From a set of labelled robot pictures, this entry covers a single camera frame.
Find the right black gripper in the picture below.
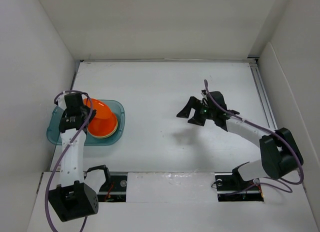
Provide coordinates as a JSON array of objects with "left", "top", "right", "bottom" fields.
[{"left": 176, "top": 96, "right": 216, "bottom": 126}]

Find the orange plate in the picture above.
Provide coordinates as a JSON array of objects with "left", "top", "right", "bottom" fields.
[
  {"left": 83, "top": 98, "right": 116, "bottom": 120},
  {"left": 88, "top": 117, "right": 118, "bottom": 136}
]

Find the beige plate with black patch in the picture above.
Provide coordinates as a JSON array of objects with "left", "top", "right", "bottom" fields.
[{"left": 89, "top": 132, "right": 116, "bottom": 140}]

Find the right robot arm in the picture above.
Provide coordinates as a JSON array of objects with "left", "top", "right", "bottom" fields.
[{"left": 176, "top": 91, "right": 305, "bottom": 194}]

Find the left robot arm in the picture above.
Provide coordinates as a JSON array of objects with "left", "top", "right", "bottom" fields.
[{"left": 46, "top": 90, "right": 99, "bottom": 222}]

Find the teal plastic bin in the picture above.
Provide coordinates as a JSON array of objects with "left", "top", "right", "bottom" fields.
[{"left": 46, "top": 99, "right": 126, "bottom": 146}]

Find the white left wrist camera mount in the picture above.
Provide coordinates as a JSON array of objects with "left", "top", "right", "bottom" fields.
[{"left": 54, "top": 91, "right": 67, "bottom": 109}]

